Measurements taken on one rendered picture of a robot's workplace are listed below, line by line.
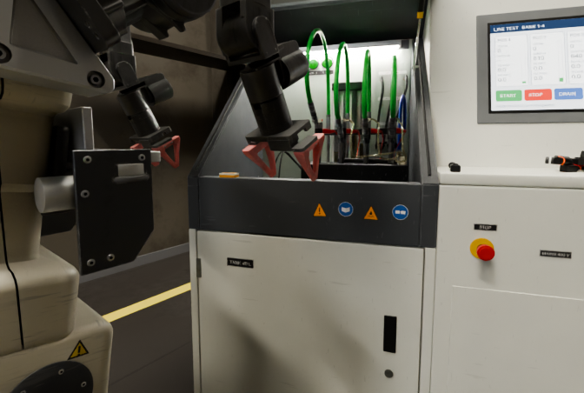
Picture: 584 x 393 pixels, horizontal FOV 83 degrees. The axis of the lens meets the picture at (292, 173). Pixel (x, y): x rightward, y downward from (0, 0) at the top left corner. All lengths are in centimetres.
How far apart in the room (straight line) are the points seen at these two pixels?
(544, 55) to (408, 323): 86
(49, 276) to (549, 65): 127
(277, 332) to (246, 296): 14
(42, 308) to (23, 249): 8
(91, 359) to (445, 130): 101
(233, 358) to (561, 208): 96
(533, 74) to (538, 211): 46
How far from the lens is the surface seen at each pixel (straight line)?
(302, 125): 54
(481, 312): 99
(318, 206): 90
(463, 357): 104
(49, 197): 49
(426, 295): 96
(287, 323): 104
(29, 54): 37
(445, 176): 88
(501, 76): 121
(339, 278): 95
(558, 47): 129
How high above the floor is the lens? 106
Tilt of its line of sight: 6 degrees down
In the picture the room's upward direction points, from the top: straight up
